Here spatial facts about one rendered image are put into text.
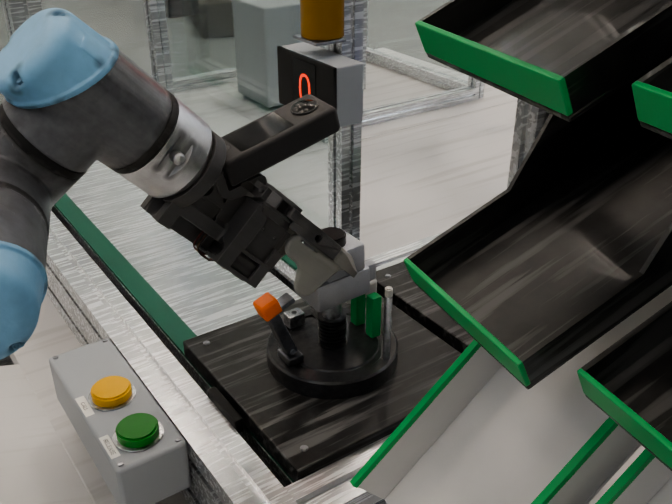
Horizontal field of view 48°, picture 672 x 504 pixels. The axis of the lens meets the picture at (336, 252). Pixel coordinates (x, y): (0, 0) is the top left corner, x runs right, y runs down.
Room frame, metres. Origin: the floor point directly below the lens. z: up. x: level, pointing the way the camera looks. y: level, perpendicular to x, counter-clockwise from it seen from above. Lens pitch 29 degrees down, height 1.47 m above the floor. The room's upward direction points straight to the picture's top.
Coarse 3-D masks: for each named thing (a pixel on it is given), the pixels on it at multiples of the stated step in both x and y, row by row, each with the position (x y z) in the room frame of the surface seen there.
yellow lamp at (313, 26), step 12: (300, 0) 0.88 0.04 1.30; (312, 0) 0.87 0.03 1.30; (324, 0) 0.86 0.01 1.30; (336, 0) 0.87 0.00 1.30; (300, 12) 0.89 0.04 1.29; (312, 12) 0.87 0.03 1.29; (324, 12) 0.86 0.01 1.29; (336, 12) 0.87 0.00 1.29; (312, 24) 0.87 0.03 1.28; (324, 24) 0.86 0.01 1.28; (336, 24) 0.87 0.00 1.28; (312, 36) 0.87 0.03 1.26; (324, 36) 0.86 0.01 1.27; (336, 36) 0.87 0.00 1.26
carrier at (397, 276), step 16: (384, 272) 0.84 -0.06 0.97; (400, 272) 0.84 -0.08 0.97; (384, 288) 0.81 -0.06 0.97; (400, 288) 0.81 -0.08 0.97; (416, 288) 0.81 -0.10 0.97; (400, 304) 0.78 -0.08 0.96; (416, 304) 0.77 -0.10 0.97; (432, 304) 0.77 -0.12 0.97; (416, 320) 0.76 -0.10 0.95; (432, 320) 0.74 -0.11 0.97; (448, 320) 0.73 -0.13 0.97; (448, 336) 0.71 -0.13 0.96; (464, 336) 0.70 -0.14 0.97
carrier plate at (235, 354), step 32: (256, 320) 0.74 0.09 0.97; (192, 352) 0.67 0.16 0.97; (224, 352) 0.67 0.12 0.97; (256, 352) 0.67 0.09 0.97; (416, 352) 0.67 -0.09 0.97; (448, 352) 0.67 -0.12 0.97; (224, 384) 0.62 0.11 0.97; (256, 384) 0.62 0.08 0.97; (384, 384) 0.62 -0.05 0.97; (416, 384) 0.62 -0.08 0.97; (256, 416) 0.57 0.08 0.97; (288, 416) 0.57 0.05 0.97; (320, 416) 0.57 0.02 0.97; (352, 416) 0.57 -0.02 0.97; (384, 416) 0.57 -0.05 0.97; (288, 448) 0.53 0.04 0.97; (320, 448) 0.53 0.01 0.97; (352, 448) 0.53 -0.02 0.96
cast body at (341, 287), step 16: (336, 240) 0.65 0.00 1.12; (352, 240) 0.67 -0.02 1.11; (352, 256) 0.65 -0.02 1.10; (368, 272) 0.66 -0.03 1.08; (320, 288) 0.63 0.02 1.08; (336, 288) 0.64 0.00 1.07; (352, 288) 0.65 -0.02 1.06; (368, 288) 0.66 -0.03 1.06; (320, 304) 0.63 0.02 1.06; (336, 304) 0.64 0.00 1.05
